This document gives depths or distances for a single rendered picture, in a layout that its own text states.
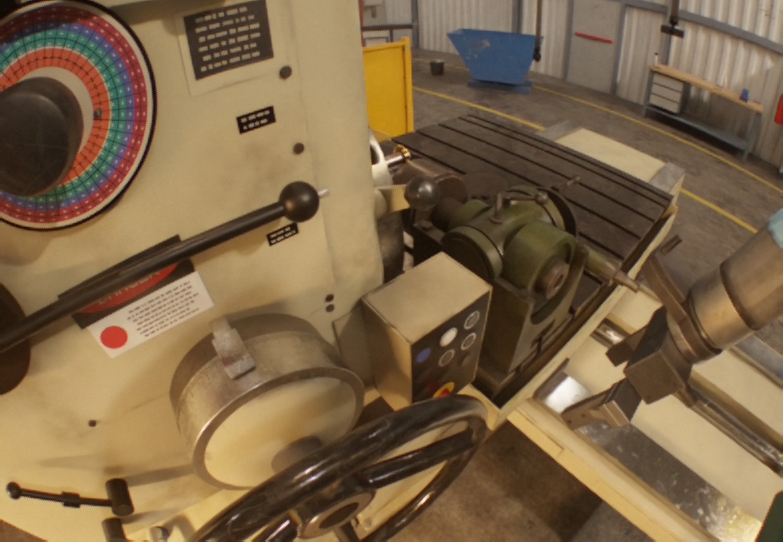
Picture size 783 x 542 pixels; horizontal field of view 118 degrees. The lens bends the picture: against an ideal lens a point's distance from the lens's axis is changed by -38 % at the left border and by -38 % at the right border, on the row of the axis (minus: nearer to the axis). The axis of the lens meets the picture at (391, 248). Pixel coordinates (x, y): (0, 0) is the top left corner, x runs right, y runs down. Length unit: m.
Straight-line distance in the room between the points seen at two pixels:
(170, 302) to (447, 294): 0.34
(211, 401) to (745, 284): 0.49
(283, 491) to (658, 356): 0.32
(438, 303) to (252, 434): 0.28
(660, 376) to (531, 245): 0.41
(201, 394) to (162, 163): 0.22
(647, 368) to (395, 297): 0.32
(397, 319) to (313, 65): 0.31
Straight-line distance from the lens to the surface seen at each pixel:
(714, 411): 1.48
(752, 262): 0.36
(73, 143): 0.24
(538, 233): 0.73
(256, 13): 0.33
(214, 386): 0.39
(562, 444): 1.15
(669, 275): 0.38
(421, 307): 0.49
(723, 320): 0.37
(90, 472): 0.61
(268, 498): 0.24
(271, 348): 0.40
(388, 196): 0.50
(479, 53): 6.63
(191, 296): 0.40
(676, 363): 0.38
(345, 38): 0.38
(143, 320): 0.41
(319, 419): 0.42
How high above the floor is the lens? 1.71
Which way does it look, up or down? 39 degrees down
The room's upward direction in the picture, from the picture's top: 4 degrees counter-clockwise
